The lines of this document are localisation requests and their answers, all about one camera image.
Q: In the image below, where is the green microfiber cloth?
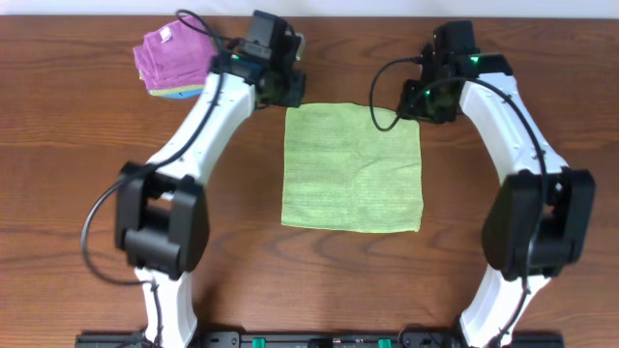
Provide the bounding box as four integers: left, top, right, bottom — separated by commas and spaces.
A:
281, 103, 424, 233

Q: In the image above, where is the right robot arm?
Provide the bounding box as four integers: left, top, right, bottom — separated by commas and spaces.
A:
397, 54, 596, 347

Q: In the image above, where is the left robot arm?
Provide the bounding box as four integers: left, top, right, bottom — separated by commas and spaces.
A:
115, 53, 306, 347

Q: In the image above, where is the light green folded cloth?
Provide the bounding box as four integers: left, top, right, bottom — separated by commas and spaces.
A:
138, 71, 206, 97

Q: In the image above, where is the blue folded cloth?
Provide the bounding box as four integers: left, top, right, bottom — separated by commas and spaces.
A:
161, 89, 202, 100

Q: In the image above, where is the purple folded cloth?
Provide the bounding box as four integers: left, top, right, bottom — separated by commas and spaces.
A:
133, 20, 217, 80

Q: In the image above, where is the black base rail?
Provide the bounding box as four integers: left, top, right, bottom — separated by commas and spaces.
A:
74, 331, 566, 348

